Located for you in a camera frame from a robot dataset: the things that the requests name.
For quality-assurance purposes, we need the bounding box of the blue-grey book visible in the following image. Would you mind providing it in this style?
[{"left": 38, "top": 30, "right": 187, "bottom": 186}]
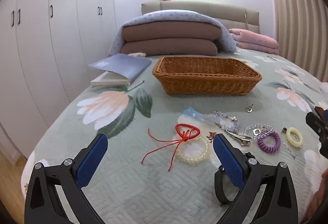
[{"left": 88, "top": 53, "right": 152, "bottom": 85}]

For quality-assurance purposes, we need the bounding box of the brown wicker basket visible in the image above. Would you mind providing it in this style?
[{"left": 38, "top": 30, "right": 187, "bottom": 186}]
[{"left": 152, "top": 56, "right": 262, "bottom": 96}]

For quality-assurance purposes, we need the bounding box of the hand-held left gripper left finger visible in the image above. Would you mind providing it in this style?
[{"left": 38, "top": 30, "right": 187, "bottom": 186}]
[{"left": 24, "top": 133, "right": 108, "bottom": 224}]

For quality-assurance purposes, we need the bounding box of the pale blue floral blanket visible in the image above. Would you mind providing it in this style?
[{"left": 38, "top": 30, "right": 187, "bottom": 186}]
[{"left": 108, "top": 10, "right": 239, "bottom": 57}]

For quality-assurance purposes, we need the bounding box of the white open book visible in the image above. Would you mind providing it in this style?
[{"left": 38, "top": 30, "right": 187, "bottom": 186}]
[{"left": 90, "top": 72, "right": 130, "bottom": 87}]

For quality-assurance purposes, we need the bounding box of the light blue hair clip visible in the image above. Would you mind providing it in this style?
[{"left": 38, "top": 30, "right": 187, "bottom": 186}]
[{"left": 183, "top": 107, "right": 213, "bottom": 122}]

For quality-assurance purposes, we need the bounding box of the folded brown quilt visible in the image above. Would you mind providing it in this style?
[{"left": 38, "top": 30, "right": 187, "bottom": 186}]
[{"left": 120, "top": 20, "right": 222, "bottom": 56}]

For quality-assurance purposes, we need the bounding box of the silver alligator hair clip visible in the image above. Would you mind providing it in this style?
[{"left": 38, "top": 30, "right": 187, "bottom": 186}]
[{"left": 224, "top": 129, "right": 253, "bottom": 147}]

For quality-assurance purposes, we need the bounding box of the thin silver pin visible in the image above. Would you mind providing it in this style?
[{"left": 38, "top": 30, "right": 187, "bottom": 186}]
[{"left": 281, "top": 128, "right": 296, "bottom": 159}]

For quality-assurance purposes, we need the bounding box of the purple spiral hair tie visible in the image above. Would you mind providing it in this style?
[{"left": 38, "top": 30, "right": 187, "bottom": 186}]
[{"left": 257, "top": 131, "right": 281, "bottom": 154}]

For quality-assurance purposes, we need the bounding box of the pale yellow bead bracelet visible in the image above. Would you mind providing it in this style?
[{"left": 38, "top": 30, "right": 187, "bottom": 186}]
[{"left": 177, "top": 136, "right": 211, "bottom": 164}]

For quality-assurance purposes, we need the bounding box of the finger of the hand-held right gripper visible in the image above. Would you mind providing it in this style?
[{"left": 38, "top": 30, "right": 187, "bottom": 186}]
[
  {"left": 305, "top": 111, "right": 328, "bottom": 141},
  {"left": 315, "top": 106, "right": 328, "bottom": 119}
]

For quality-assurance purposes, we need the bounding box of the folded pink blanket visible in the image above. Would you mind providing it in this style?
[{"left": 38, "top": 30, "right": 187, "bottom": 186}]
[{"left": 228, "top": 29, "right": 279, "bottom": 55}]

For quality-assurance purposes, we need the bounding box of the green floral bedspread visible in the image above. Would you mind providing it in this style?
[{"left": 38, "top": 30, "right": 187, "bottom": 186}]
[{"left": 22, "top": 47, "right": 328, "bottom": 224}]

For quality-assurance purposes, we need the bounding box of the red knotted cord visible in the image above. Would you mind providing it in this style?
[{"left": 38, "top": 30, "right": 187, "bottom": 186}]
[{"left": 141, "top": 124, "right": 200, "bottom": 171}]

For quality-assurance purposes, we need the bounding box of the pale yellow ring hair tie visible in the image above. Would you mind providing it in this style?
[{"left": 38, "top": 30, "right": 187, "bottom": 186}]
[{"left": 286, "top": 127, "right": 303, "bottom": 148}]

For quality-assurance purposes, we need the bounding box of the clear crystal bead bracelet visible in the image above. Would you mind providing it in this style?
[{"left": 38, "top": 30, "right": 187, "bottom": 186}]
[{"left": 211, "top": 111, "right": 241, "bottom": 135}]

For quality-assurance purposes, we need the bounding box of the black strap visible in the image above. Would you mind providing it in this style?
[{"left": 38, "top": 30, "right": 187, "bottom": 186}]
[{"left": 215, "top": 165, "right": 232, "bottom": 205}]

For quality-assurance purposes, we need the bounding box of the beige padded headboard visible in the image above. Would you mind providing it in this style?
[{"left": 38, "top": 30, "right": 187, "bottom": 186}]
[{"left": 141, "top": 1, "right": 260, "bottom": 35}]

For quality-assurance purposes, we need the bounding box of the white wardrobe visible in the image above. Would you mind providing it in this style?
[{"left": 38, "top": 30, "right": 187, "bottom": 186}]
[{"left": 0, "top": 0, "right": 117, "bottom": 160}]

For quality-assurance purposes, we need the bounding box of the beige curtain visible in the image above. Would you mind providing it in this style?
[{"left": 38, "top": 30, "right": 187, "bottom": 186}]
[{"left": 266, "top": 0, "right": 328, "bottom": 81}]

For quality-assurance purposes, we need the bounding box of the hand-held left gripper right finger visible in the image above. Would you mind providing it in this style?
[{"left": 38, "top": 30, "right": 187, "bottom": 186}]
[{"left": 213, "top": 133, "right": 305, "bottom": 224}]

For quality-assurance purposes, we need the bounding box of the person's right forearm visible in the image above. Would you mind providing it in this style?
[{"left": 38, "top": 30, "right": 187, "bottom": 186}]
[{"left": 306, "top": 170, "right": 328, "bottom": 224}]

